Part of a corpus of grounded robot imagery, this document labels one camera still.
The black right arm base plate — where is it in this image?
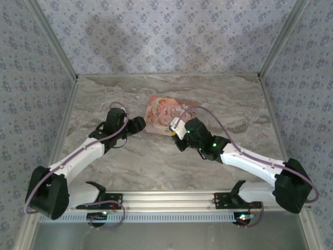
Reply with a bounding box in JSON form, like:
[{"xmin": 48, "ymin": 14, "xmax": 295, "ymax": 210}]
[{"xmin": 213, "ymin": 192, "xmax": 262, "ymax": 210}]

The aluminium front mounting rail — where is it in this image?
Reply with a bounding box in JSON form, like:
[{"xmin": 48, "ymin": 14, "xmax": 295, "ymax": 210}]
[{"xmin": 67, "ymin": 191, "xmax": 312, "ymax": 212}]

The aluminium upright corner post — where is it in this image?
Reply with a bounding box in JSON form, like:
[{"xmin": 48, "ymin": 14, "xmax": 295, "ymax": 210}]
[
  {"xmin": 257, "ymin": 0, "xmax": 310, "ymax": 79},
  {"xmin": 27, "ymin": 0, "xmax": 79, "ymax": 79}
]

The pink illustrated storybook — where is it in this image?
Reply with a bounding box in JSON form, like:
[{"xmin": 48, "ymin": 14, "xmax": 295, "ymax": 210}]
[{"xmin": 145, "ymin": 96, "xmax": 197, "ymax": 135}]

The grey metal panel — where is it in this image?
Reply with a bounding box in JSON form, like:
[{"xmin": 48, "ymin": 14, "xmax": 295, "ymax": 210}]
[{"xmin": 36, "ymin": 221, "xmax": 306, "ymax": 250}]

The grey slotted cable duct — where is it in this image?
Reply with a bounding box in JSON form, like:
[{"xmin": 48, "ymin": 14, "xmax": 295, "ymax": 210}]
[{"xmin": 58, "ymin": 211, "xmax": 257, "ymax": 223}]

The aluminium table side rail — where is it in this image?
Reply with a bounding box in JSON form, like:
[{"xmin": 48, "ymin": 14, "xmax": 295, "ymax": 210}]
[
  {"xmin": 259, "ymin": 75, "xmax": 308, "ymax": 206},
  {"xmin": 48, "ymin": 77, "xmax": 80, "ymax": 167}
]

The black controller board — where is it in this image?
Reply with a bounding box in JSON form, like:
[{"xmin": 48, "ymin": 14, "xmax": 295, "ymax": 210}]
[
  {"xmin": 86, "ymin": 211, "xmax": 109, "ymax": 222},
  {"xmin": 234, "ymin": 212, "xmax": 254, "ymax": 226}
]

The black right controller board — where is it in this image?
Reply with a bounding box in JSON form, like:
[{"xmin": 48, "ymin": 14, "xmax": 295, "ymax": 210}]
[{"xmin": 234, "ymin": 212, "xmax": 254, "ymax": 226}]

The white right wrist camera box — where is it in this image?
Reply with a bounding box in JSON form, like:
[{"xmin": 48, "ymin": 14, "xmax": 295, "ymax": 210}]
[{"xmin": 170, "ymin": 116, "xmax": 188, "ymax": 139}]

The aluminium table back rail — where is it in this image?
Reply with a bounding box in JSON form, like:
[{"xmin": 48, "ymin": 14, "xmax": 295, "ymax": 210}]
[{"xmin": 78, "ymin": 73, "xmax": 261, "ymax": 78}]

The black left controller board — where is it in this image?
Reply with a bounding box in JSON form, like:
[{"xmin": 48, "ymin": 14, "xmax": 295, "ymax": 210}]
[{"xmin": 86, "ymin": 211, "xmax": 109, "ymax": 222}]

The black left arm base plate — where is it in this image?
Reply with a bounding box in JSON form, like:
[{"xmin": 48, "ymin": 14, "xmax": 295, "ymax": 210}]
[{"xmin": 88, "ymin": 191, "xmax": 123, "ymax": 209}]

